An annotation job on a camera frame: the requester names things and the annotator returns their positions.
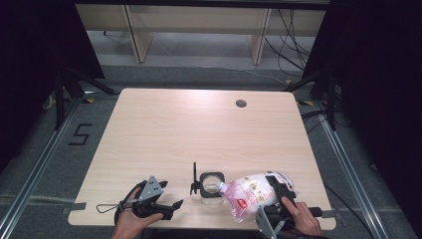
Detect black cables bundle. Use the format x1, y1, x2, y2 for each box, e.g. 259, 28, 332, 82
264, 9, 317, 78

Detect black floor cables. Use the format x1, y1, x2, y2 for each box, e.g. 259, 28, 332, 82
300, 108, 352, 134

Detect person's right hand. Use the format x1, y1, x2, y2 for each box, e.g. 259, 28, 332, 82
281, 196, 323, 237

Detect person's left hand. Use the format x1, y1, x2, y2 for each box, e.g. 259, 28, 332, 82
113, 188, 164, 237

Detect black tripod stand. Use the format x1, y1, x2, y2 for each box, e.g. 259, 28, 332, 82
284, 69, 338, 131
53, 66, 117, 131

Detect thin black cable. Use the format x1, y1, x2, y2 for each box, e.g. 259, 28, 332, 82
322, 182, 377, 239

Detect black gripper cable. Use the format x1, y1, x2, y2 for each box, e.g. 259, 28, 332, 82
113, 179, 147, 224

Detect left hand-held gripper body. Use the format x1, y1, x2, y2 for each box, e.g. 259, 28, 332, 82
131, 175, 164, 219

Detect red and white spouted pouch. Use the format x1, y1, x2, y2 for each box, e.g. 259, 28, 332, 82
219, 170, 297, 224

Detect metal floor rail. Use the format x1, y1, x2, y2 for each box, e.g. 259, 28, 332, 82
313, 99, 391, 239
0, 89, 86, 239

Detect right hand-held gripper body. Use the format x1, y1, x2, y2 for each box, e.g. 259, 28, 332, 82
254, 198, 323, 239

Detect metal wire loop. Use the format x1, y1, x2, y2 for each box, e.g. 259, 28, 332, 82
96, 198, 138, 214

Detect gray tape strip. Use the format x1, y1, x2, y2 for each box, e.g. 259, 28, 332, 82
61, 201, 88, 215

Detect glass jar with black lid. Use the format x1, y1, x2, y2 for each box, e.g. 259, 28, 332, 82
189, 161, 227, 206

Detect black curtain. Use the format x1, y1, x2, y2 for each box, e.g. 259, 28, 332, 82
303, 0, 422, 230
0, 0, 106, 172

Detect beige wooden shelf unit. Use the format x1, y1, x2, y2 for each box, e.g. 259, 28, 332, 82
74, 3, 327, 66

